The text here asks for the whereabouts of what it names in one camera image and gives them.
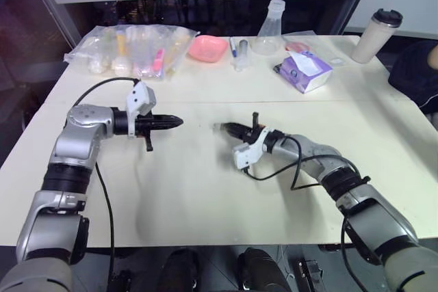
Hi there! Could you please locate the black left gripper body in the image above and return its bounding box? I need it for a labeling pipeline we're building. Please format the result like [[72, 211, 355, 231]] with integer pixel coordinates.
[[135, 115, 160, 152]]

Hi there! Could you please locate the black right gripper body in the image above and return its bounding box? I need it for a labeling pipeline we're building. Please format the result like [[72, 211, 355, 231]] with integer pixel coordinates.
[[239, 111, 267, 145]]

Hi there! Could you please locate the pink small plastic item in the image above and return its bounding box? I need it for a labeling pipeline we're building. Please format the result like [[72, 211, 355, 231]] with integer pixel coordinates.
[[152, 49, 166, 75]]

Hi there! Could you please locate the clear plastic syringe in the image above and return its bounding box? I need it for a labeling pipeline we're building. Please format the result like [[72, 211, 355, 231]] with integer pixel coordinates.
[[233, 39, 253, 72]]

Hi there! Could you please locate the clear plastic bag of supplies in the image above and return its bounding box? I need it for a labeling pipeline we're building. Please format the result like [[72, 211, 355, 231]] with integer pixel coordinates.
[[64, 24, 201, 81]]

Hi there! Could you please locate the pink plastic bowl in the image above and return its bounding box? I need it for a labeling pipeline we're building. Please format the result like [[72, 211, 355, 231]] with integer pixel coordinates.
[[186, 34, 229, 64]]

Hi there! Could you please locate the purple tissue pack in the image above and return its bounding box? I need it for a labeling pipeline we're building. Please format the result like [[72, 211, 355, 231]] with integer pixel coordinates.
[[272, 50, 334, 95]]

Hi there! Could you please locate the clear bag with pink item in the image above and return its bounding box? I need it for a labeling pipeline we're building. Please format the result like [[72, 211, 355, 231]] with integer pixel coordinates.
[[282, 34, 318, 54]]

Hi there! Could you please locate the clear conical flask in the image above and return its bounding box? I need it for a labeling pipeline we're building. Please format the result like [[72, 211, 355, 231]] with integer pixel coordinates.
[[250, 0, 287, 56]]

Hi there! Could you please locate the dark rounded shape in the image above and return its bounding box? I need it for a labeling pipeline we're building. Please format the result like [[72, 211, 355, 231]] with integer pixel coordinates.
[[237, 247, 292, 292], [159, 247, 201, 292]]

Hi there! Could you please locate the beige tumbler with black lid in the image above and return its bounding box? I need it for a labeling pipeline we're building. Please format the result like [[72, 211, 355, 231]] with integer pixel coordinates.
[[351, 8, 404, 64]]

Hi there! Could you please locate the black device under table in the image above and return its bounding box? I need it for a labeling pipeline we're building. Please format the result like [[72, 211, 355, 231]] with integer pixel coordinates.
[[107, 269, 133, 292], [295, 256, 325, 292]]

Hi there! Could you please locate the person in dark clothes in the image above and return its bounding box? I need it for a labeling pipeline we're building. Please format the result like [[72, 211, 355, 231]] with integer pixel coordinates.
[[387, 40, 438, 116]]

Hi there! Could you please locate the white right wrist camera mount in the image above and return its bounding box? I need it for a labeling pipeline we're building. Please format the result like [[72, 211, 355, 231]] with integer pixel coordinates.
[[232, 128, 275, 170]]

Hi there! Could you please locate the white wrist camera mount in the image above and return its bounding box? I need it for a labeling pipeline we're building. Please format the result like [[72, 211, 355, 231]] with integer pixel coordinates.
[[125, 79, 158, 140], [232, 128, 275, 170]]

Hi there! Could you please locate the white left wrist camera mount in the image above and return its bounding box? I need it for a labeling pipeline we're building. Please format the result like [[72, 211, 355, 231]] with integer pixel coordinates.
[[125, 79, 158, 140]]

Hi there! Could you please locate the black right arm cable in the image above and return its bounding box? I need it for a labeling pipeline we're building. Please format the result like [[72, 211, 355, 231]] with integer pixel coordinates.
[[244, 134, 372, 292]]

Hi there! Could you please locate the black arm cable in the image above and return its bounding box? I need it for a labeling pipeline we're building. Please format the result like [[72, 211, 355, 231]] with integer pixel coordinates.
[[73, 77, 142, 292], [244, 134, 372, 292]]

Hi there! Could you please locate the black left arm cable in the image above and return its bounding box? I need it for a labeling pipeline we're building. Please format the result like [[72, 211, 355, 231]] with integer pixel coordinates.
[[73, 77, 142, 292]]

